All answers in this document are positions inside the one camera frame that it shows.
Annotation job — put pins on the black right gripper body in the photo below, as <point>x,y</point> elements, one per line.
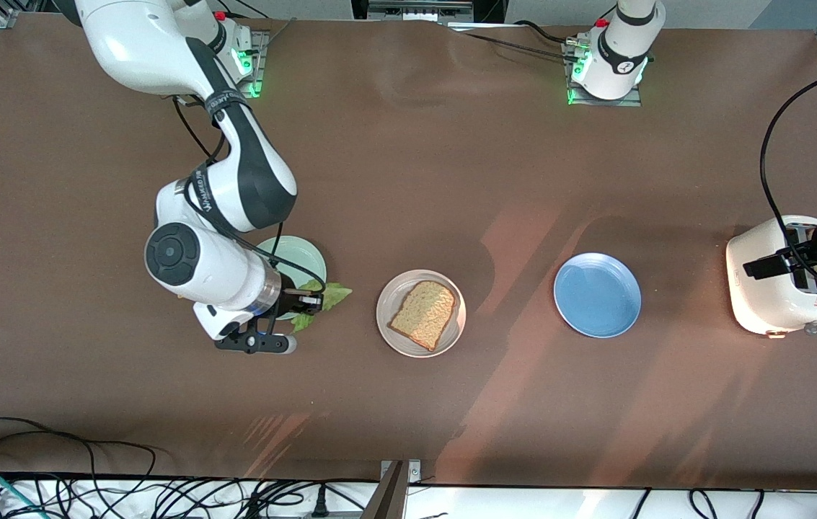
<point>290,302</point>

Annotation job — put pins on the green lettuce leaf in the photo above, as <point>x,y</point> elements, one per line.
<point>336,294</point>

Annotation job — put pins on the beige plate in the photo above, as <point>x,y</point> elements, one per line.
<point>388,303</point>

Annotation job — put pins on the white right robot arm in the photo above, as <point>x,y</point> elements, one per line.
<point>163,43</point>

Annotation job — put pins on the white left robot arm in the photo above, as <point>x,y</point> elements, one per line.
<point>621,50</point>

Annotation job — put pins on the mint green plate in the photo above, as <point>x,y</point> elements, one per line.
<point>303,256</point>

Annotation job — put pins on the blue plate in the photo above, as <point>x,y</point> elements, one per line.
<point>595,295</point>

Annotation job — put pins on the white toaster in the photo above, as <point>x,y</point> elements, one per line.
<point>758,303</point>

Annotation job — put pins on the black power plug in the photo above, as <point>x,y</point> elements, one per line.
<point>320,504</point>

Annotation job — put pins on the black equipment box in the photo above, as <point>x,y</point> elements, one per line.
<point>379,9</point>

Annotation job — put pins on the grey metal frame bracket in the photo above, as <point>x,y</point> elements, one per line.
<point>390,497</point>

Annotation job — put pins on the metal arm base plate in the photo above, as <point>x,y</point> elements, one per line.
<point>258,72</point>
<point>628,103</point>

